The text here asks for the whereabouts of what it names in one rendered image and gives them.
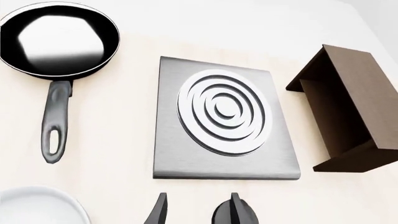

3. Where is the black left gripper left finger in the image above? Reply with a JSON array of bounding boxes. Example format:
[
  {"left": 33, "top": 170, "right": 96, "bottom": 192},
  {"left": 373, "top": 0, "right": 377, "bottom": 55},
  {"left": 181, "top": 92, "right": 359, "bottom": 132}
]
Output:
[{"left": 143, "top": 192, "right": 169, "bottom": 224}]

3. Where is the grey stove plate with rings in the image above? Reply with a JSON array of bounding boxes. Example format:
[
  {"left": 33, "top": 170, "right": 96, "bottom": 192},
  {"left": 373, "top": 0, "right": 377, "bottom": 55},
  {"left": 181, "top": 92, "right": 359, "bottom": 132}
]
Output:
[{"left": 152, "top": 55, "right": 303, "bottom": 181}]

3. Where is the brown wooden desk caddy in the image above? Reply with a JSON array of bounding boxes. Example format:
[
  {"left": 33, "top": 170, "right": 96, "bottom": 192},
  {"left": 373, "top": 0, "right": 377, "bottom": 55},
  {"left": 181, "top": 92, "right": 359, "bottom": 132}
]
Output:
[{"left": 285, "top": 43, "right": 398, "bottom": 174}]

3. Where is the white plate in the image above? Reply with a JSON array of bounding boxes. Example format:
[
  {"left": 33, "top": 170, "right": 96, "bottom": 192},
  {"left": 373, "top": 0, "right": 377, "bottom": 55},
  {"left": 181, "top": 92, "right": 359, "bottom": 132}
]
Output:
[{"left": 0, "top": 185, "right": 93, "bottom": 224}]

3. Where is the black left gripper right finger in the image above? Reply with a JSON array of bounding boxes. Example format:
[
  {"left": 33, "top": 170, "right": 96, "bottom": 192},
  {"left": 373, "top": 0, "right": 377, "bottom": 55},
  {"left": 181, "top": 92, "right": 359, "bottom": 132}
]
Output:
[{"left": 231, "top": 192, "right": 254, "bottom": 224}]

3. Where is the black frying pan grey handle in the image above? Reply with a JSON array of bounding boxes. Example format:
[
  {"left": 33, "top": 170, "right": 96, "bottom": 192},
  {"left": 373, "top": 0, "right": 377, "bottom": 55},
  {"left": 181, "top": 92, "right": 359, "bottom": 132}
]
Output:
[{"left": 0, "top": 4, "right": 121, "bottom": 164}]

